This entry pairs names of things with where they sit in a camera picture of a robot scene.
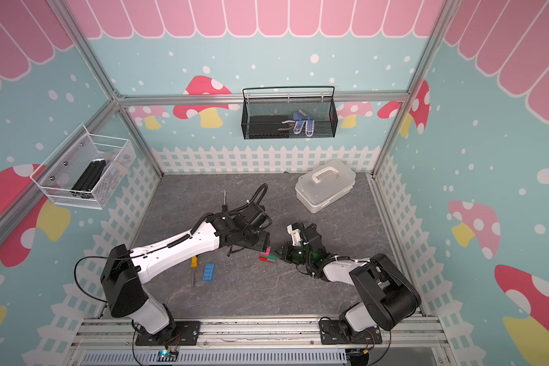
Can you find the green lego brick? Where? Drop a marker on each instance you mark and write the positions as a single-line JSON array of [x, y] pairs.
[[270, 256]]

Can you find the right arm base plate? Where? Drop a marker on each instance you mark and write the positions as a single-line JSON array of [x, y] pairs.
[[337, 332]]

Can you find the white plastic storage box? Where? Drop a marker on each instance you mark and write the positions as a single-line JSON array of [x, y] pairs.
[[324, 185]]

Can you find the grey cable duct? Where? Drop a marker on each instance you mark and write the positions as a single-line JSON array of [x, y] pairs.
[[221, 357]]

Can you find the blue white item in basket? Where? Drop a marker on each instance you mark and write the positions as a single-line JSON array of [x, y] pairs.
[[301, 123]]

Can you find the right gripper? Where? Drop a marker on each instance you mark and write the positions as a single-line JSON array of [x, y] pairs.
[[286, 250]]

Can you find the white wire mesh basket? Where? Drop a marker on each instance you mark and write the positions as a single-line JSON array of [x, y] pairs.
[[56, 176]]

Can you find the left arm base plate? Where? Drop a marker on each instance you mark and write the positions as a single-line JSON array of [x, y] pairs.
[[175, 334]]

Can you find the red lego brick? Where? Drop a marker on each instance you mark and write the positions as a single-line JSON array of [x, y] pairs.
[[267, 259]]

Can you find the black item in white basket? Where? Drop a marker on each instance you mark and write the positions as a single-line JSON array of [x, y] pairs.
[[89, 179]]

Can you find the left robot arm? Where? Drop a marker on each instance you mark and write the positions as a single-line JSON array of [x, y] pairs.
[[126, 271]]

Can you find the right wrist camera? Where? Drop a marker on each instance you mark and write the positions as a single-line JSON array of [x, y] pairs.
[[295, 231]]

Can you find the long blue lego brick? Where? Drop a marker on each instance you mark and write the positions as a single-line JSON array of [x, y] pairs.
[[209, 272]]

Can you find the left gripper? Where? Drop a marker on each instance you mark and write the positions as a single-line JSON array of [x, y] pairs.
[[262, 242]]

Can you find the black box in black basket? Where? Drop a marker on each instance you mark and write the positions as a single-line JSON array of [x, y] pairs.
[[267, 127]]

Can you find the orange black screwdriver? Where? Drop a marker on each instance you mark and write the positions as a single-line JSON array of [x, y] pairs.
[[224, 205]]

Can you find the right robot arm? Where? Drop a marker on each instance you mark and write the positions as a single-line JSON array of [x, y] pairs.
[[386, 296]]

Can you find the black wire mesh basket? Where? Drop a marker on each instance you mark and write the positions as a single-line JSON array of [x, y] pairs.
[[316, 101]]

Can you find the yellow black screwdriver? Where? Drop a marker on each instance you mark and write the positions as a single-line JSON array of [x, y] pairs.
[[194, 265]]

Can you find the green lit circuit board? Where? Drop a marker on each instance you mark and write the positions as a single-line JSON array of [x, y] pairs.
[[167, 355]]

